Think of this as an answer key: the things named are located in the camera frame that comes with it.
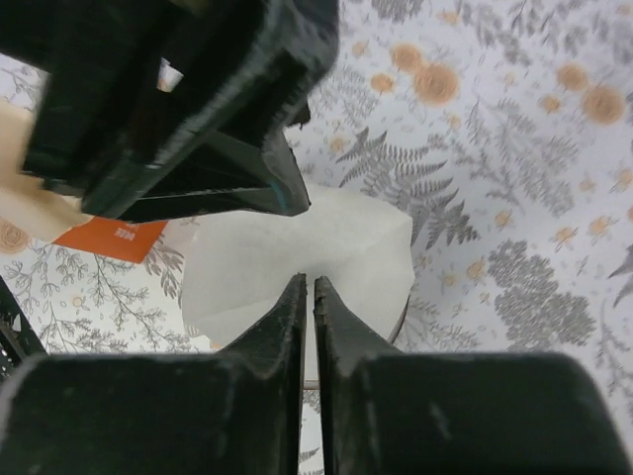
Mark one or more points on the orange black coffee filter box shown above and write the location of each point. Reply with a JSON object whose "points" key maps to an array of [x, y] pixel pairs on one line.
{"points": [[29, 211]]}

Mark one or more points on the clear ribbed glass dripper cone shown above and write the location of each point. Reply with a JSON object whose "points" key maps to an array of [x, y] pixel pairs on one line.
{"points": [[399, 324]]}

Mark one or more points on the floral patterned table mat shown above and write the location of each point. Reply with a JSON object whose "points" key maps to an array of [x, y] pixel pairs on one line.
{"points": [[502, 128]]}

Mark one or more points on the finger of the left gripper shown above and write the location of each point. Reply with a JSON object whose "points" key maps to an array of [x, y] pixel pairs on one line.
{"points": [[224, 169]]}

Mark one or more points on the cream paper coffee filter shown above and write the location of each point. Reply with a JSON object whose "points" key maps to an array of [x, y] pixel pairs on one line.
{"points": [[240, 262]]}

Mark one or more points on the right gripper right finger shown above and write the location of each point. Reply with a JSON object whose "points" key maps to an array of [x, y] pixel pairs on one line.
{"points": [[384, 411]]}

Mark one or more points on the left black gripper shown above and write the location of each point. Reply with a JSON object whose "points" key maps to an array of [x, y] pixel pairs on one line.
{"points": [[257, 60]]}

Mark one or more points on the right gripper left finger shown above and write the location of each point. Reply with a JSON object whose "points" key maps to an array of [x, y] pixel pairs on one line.
{"points": [[234, 411]]}

